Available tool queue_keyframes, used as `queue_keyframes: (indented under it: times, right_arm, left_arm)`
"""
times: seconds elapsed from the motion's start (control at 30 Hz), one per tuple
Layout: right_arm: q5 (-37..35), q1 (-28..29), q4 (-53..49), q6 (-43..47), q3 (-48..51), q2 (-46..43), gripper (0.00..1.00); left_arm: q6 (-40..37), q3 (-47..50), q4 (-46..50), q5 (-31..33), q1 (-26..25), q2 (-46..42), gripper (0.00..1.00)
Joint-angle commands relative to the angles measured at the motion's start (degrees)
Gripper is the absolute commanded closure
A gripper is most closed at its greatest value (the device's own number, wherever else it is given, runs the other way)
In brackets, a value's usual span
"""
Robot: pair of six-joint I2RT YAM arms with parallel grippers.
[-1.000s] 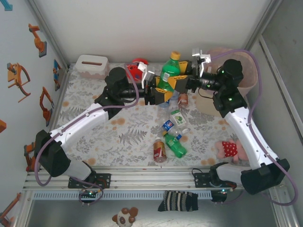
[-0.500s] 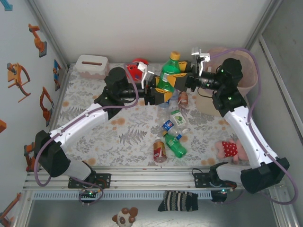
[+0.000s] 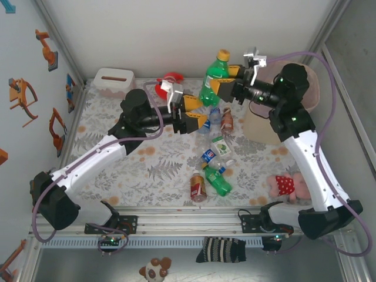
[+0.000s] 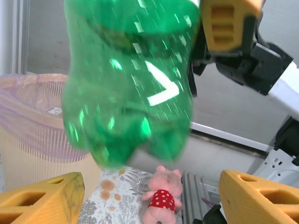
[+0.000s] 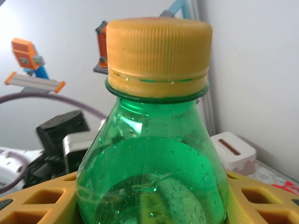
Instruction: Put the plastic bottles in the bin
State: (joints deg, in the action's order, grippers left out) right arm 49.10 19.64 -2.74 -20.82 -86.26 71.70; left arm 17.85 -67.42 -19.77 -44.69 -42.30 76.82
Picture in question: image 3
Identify clear bottle blue label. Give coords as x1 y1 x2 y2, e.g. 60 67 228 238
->
197 119 213 135

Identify green soda bottle yellow cap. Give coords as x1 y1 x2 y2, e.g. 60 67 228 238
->
200 162 233 197
199 49 230 107

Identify water bottle blue lettering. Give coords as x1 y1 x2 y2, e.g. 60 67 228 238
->
209 106 222 132

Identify brown drink bottle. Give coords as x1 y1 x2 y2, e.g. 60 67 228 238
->
220 106 234 136

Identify Pepsi bottle blue cap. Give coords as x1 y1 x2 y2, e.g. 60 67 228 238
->
200 149 227 174

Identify clear bottle lime label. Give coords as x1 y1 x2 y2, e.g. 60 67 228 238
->
210 136 237 168

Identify red gold label bottle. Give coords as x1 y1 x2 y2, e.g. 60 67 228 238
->
189 169 208 203

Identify beige bin pink mesh liner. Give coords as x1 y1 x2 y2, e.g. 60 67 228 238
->
244 62 321 145

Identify red plush fish toy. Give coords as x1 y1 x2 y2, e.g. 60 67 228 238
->
155 72 185 98

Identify white tissue box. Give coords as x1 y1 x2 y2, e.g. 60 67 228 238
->
93 68 136 99

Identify pink plush red dotted dress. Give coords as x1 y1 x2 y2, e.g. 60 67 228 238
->
266 172 312 203

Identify black white striped sock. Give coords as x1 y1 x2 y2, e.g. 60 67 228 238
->
196 236 247 264

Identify brown white panda plush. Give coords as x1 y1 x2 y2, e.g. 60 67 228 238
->
139 257 173 280

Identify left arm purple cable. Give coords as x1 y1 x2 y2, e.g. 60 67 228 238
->
32 82 164 257

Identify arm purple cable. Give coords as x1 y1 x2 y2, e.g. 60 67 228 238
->
266 51 371 258
32 82 164 257

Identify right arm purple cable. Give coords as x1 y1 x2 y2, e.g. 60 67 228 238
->
266 51 371 258

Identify blue orange wall sticker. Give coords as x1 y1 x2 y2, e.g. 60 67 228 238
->
66 73 79 114

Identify aluminium frame post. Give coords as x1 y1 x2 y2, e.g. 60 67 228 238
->
304 0 353 67
33 0 88 88

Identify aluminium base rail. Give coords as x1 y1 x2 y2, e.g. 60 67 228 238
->
29 205 353 236

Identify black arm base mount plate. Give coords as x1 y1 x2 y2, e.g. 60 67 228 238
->
240 213 294 235
84 215 139 235

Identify white slotted cable duct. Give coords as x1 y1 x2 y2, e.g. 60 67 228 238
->
41 237 264 249

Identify orange chair shaped wall sticker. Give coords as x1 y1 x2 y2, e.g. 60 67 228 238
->
8 78 39 127

